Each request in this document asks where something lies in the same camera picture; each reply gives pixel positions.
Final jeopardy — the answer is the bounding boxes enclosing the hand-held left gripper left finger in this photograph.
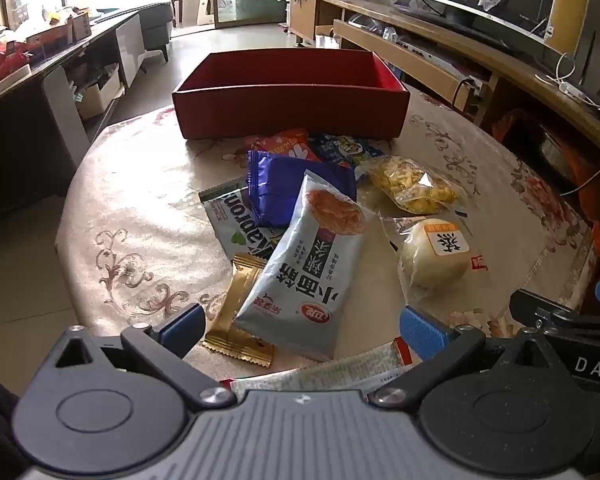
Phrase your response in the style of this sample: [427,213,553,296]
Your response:
[45,302,238,409]

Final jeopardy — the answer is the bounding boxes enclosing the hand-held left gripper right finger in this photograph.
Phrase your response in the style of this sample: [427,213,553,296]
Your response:
[367,305,576,408]

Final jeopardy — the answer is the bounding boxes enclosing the gold snack packet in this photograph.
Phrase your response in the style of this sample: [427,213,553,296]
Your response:
[202,253,273,368]

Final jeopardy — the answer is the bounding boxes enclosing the bun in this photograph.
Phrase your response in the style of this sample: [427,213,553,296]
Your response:
[380,212,488,303]

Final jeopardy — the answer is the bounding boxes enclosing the white printed packet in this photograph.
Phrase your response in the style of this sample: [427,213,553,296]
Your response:
[220,337,416,403]

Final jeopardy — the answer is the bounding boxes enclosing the grey-green wafer packet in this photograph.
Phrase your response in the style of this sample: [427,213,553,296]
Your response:
[199,182,286,266]

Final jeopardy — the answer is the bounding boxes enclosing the white noodle cake packet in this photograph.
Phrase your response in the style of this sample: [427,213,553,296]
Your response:
[232,170,378,363]

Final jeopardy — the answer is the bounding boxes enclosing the clear bag of yellow snacks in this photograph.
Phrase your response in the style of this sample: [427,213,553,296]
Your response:
[355,155,468,216]

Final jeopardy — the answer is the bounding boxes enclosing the purple snack packet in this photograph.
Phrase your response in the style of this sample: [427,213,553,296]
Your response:
[244,150,358,228]

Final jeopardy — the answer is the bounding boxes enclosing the blue printed snack packet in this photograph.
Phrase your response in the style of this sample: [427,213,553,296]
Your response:
[307,132,388,168]

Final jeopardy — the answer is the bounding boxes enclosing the red snack packet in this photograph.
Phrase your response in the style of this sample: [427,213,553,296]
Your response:
[235,129,323,163]

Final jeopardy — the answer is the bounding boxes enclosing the red cardboard box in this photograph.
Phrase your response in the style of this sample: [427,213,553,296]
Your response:
[172,51,411,141]

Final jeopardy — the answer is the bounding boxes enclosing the beige floral tablecloth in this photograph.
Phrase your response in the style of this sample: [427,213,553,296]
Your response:
[55,87,600,393]

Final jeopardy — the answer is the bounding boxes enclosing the white storage bin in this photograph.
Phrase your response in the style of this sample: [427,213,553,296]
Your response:
[75,67,126,121]

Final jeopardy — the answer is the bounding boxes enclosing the wooden television cabinet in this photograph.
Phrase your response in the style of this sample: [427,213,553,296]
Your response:
[287,0,600,171]

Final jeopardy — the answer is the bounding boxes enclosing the long white device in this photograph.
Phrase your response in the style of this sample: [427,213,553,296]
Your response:
[392,35,463,68]

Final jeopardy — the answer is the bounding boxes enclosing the black television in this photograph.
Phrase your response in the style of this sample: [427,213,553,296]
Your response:
[377,0,600,66]

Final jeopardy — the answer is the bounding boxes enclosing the grey sofa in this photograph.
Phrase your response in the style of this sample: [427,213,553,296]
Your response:
[100,2,173,63]

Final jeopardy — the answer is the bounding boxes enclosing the dark-topped long table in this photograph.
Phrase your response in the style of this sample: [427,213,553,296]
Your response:
[0,10,146,221]

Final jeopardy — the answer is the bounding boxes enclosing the white tray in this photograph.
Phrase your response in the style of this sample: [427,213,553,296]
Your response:
[0,62,33,92]

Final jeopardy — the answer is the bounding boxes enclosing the orange-white cardboard box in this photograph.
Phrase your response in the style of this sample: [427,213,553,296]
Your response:
[27,25,73,58]

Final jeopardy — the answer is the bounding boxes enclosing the red plastic bag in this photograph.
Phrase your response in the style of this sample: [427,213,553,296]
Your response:
[0,45,31,93]

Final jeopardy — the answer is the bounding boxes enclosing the white-green cardboard box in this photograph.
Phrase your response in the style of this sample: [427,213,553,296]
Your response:
[67,12,92,41]

